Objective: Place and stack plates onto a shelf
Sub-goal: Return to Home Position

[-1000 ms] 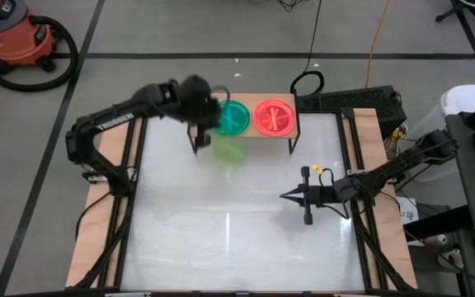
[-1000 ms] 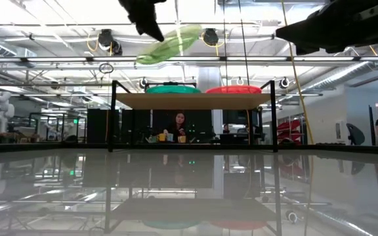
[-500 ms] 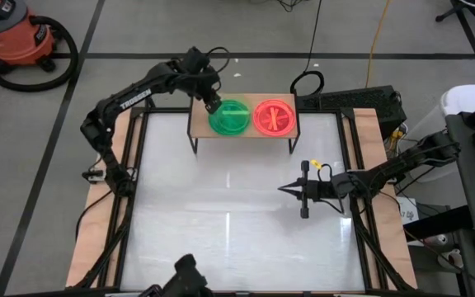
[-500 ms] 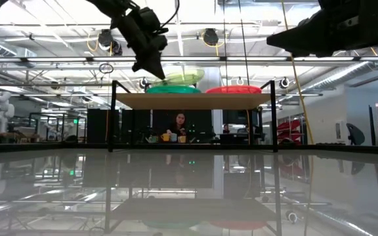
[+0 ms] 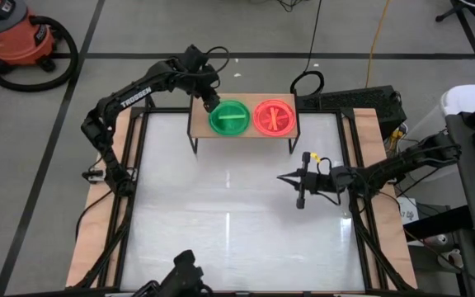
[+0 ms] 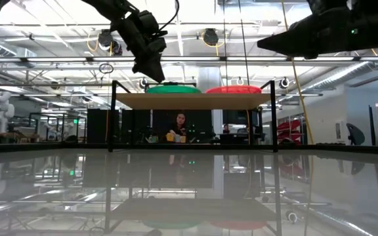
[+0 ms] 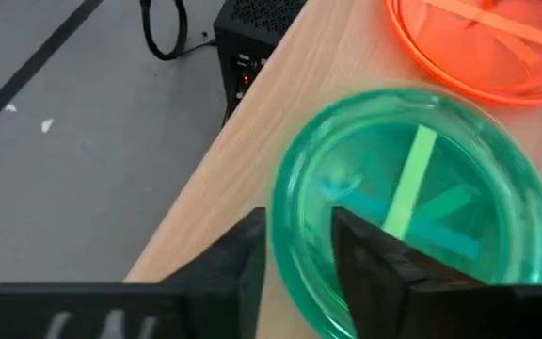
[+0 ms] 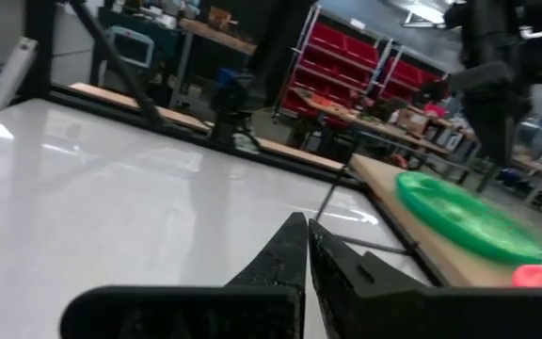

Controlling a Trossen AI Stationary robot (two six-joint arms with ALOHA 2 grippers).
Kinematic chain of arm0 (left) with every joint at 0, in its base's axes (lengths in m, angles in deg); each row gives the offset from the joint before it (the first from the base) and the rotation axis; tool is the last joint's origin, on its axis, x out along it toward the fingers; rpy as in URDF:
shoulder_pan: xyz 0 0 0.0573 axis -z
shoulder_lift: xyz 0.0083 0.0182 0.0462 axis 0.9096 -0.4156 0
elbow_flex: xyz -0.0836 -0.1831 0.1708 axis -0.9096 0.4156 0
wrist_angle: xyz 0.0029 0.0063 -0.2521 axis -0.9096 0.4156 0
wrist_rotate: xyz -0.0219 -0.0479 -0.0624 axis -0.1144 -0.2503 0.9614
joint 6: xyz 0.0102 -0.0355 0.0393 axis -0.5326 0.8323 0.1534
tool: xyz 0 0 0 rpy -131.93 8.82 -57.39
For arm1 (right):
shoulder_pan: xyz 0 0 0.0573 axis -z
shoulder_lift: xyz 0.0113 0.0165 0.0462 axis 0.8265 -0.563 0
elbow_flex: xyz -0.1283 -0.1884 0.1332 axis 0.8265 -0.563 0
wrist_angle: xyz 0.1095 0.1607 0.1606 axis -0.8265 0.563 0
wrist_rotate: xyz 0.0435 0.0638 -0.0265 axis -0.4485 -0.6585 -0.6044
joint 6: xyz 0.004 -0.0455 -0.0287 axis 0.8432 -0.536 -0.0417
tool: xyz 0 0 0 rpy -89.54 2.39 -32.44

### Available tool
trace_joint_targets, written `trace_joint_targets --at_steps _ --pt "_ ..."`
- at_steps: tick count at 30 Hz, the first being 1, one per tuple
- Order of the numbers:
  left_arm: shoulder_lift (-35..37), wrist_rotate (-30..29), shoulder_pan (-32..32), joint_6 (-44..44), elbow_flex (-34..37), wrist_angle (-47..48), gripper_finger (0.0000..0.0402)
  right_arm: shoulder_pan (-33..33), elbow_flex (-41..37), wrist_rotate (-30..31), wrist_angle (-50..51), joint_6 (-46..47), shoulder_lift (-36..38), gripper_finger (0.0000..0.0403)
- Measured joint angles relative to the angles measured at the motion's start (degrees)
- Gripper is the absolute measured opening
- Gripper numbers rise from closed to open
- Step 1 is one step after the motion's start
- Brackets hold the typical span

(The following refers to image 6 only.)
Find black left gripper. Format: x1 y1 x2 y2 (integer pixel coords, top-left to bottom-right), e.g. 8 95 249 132
112 9 169 83

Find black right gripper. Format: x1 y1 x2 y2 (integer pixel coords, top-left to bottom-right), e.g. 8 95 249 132
257 0 378 60

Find yellow toy blocks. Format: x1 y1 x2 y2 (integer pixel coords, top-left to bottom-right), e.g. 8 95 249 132
165 132 187 144

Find pink translucent plate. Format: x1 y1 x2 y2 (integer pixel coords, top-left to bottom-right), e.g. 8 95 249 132
205 87 263 95

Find black cabinet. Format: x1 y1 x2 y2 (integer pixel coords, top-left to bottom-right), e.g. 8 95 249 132
86 108 111 145

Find dark office chair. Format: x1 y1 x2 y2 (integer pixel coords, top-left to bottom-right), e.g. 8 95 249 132
345 123 366 146

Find white robot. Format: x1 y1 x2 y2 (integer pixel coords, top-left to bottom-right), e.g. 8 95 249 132
0 90 16 134

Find yellow hanging cable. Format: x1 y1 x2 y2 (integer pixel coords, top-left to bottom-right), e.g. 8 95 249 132
280 0 315 146

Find black hanging cable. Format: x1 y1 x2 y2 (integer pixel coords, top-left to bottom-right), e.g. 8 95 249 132
238 0 251 87

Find wooden shelf with black frame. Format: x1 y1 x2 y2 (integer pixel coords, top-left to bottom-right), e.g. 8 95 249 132
108 79 279 153

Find red folded frame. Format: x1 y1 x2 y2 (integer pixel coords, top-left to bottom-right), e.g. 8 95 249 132
276 119 303 144

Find black table frame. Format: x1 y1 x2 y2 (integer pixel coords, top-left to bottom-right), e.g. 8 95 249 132
0 142 378 155

